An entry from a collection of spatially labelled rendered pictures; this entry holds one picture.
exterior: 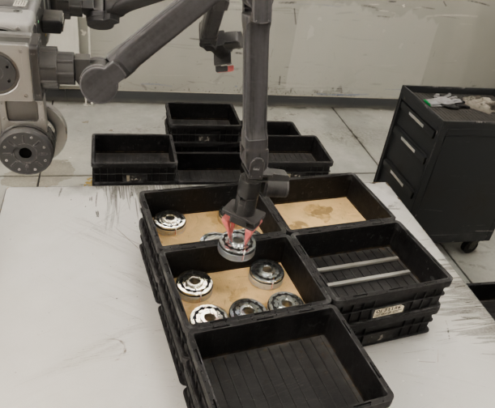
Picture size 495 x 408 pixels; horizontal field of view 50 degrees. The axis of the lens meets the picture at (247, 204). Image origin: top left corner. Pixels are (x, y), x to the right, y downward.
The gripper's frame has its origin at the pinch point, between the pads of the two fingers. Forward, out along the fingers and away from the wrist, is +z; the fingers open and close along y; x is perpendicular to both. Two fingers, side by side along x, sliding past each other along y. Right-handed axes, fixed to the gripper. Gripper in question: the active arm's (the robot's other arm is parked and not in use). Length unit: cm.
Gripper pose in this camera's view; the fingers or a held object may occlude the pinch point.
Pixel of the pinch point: (238, 237)
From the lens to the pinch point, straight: 145.4
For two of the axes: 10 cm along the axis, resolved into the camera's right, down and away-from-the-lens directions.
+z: -1.7, 8.2, 5.5
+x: -4.4, 4.4, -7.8
